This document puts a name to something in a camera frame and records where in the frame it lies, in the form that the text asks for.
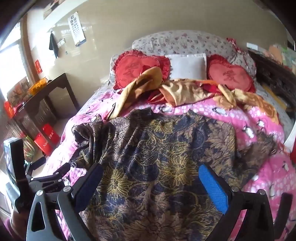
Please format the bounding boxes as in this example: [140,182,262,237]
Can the dark wooden table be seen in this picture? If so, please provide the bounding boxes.
[11,73,80,139]

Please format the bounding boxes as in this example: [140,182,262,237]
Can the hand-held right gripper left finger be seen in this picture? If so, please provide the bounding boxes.
[26,163,104,241]

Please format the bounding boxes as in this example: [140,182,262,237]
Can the window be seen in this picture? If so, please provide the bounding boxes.
[0,19,28,98]

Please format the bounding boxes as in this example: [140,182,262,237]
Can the red heart pillow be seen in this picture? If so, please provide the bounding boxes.
[113,50,171,91]
[206,54,256,93]

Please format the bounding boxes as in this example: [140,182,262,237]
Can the pink penguin print blanket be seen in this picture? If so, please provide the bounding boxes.
[44,88,296,241]

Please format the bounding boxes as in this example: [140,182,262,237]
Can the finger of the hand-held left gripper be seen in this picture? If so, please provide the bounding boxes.
[32,162,77,189]
[24,157,47,173]

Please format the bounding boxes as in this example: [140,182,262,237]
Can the white pillow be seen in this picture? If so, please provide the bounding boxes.
[165,53,207,80]

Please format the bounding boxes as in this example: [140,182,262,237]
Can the red boxes on floor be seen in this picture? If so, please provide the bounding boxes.
[34,123,61,156]

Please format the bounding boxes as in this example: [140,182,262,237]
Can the green red patterned bag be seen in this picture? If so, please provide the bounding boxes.
[23,136,40,163]

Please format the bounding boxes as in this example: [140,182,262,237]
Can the orange yellow blanket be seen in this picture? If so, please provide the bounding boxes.
[109,67,280,126]

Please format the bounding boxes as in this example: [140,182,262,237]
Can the person's left forearm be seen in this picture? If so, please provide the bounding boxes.
[0,209,30,241]

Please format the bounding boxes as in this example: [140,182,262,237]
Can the colourful papers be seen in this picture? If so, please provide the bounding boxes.
[246,42,296,70]

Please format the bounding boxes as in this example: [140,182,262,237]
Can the framed wall picture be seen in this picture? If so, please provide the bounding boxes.
[43,0,70,19]

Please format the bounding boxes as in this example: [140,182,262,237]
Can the dark carved wooden headboard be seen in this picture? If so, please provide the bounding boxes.
[248,50,296,112]

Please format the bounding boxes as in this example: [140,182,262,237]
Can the wall chart poster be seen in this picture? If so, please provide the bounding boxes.
[68,13,87,48]

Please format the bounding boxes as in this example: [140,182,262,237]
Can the dark floral patterned garment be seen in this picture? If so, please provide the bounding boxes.
[70,108,277,241]

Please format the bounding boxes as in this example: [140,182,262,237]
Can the small red box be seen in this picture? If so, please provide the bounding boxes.
[4,101,14,118]

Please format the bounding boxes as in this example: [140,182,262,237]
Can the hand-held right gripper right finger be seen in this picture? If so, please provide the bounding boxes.
[198,164,275,241]

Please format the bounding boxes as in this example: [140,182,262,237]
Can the orange plastic basket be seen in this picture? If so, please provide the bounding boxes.
[28,78,49,95]

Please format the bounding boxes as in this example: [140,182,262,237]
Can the dark hanging cloth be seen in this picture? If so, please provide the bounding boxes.
[48,32,59,59]

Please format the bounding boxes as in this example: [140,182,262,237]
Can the colourful printed box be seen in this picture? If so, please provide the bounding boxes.
[7,76,30,101]

